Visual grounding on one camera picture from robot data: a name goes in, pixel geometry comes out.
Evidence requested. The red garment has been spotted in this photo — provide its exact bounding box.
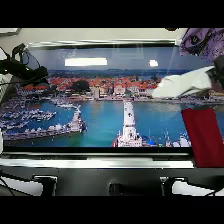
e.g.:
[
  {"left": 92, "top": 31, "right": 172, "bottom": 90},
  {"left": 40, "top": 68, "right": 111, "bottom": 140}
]
[{"left": 181, "top": 107, "right": 224, "bottom": 169}]

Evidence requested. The black cable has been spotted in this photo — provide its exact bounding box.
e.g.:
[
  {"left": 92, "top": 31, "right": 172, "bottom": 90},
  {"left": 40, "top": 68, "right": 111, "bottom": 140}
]
[{"left": 11, "top": 43, "right": 42, "bottom": 72}]

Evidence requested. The white garment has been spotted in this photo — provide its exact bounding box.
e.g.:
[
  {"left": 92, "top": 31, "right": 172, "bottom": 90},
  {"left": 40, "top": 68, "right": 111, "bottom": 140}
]
[{"left": 151, "top": 65, "right": 216, "bottom": 100}]

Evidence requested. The purple patterned garment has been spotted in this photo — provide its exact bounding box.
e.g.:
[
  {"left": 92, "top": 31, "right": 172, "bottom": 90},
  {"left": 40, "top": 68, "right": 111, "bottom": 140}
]
[{"left": 179, "top": 28, "right": 224, "bottom": 63}]

